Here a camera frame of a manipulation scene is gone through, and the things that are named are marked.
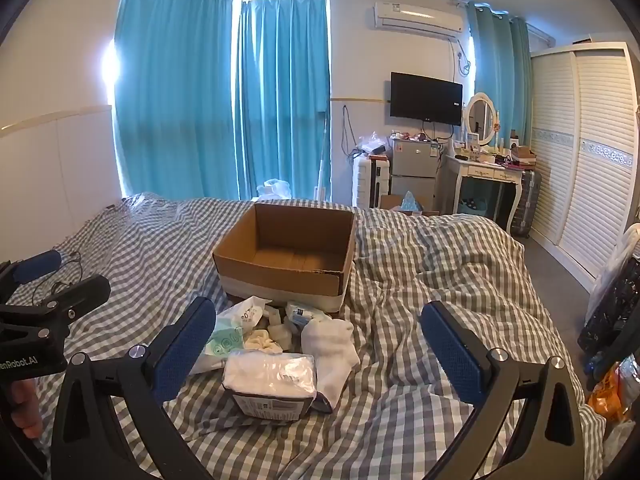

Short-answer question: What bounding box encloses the brown cardboard box on floor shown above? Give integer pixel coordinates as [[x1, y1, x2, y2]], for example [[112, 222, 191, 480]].
[[378, 193, 441, 217]]

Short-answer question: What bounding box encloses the black wall television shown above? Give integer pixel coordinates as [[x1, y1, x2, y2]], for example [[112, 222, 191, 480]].
[[390, 72, 464, 127]]

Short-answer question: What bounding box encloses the person's left hand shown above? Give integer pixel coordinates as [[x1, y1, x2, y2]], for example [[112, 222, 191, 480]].
[[0, 377, 44, 439]]

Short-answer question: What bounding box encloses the wide teal curtain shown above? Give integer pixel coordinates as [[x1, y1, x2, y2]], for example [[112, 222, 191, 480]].
[[114, 0, 237, 201]]

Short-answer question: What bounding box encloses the dark patterned hanging garment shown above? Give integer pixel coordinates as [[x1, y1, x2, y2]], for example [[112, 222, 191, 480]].
[[577, 255, 640, 377]]

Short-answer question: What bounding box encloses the black cable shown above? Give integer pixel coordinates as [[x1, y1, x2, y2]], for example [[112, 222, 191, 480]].
[[30, 251, 84, 297]]

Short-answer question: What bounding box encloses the white mop handle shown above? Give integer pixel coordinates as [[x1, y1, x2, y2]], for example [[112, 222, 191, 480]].
[[313, 109, 332, 201]]

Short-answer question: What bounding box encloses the grey checked blanket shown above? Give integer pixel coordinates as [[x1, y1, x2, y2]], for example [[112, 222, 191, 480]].
[[37, 192, 608, 480]]

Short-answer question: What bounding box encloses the green and white soft packet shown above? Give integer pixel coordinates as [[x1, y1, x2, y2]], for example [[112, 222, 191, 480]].
[[191, 296, 273, 375]]

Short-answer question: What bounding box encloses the small silver fridge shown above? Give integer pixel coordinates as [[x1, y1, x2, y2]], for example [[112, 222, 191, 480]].
[[389, 137, 444, 211]]

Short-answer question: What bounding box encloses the white plastic bag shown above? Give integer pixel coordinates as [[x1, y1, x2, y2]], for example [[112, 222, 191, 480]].
[[257, 178, 291, 200]]

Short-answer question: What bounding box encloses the orange plastic bag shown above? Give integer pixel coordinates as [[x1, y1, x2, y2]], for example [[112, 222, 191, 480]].
[[587, 359, 632, 427]]

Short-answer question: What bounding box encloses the white louvred wardrobe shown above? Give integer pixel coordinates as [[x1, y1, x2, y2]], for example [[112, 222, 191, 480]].
[[526, 42, 640, 294]]

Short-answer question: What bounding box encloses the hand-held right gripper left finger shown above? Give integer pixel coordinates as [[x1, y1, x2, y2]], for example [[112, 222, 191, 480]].
[[50, 296, 217, 480]]

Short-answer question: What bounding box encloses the small white blue-label packet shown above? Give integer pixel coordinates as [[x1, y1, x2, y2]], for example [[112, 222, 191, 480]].
[[285, 301, 332, 333]]

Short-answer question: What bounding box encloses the white suitcase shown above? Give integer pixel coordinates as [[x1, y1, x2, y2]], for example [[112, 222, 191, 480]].
[[352, 155, 391, 209]]

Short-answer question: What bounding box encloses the clear pack of white cloths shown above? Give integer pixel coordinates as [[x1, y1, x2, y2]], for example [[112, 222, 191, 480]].
[[221, 351, 318, 424]]

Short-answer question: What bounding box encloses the small white cloth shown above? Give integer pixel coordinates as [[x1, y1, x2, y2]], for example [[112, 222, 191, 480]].
[[267, 323, 295, 351]]

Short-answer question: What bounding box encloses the white sock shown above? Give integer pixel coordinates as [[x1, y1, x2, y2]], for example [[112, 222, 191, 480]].
[[300, 318, 361, 414]]

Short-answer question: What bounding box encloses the white air conditioner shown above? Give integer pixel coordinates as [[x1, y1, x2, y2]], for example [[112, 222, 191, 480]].
[[373, 1, 464, 39]]

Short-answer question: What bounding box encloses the white dressing table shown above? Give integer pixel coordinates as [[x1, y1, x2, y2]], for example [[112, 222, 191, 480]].
[[442, 152, 531, 234]]

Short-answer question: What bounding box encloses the narrow teal curtain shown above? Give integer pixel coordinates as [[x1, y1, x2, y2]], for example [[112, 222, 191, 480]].
[[234, 0, 332, 202]]

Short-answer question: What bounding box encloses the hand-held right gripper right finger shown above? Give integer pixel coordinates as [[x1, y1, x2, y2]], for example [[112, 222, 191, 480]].
[[420, 300, 589, 480]]

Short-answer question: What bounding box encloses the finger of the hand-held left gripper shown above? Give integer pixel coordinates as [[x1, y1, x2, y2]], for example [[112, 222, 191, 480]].
[[0, 250, 63, 306], [20, 274, 112, 325]]

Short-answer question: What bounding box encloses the teal curtain beside wardrobe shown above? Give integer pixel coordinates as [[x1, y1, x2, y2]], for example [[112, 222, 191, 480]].
[[465, 1, 532, 147]]

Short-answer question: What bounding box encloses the cream fabric bundle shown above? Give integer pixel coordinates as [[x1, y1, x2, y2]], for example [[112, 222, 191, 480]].
[[243, 329, 282, 356]]

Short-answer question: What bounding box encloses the grey suitcase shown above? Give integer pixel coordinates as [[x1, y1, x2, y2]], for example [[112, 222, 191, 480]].
[[509, 168, 543, 239]]

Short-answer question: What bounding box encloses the oval white vanity mirror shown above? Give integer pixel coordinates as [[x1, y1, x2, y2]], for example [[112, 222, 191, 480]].
[[462, 92, 501, 149]]

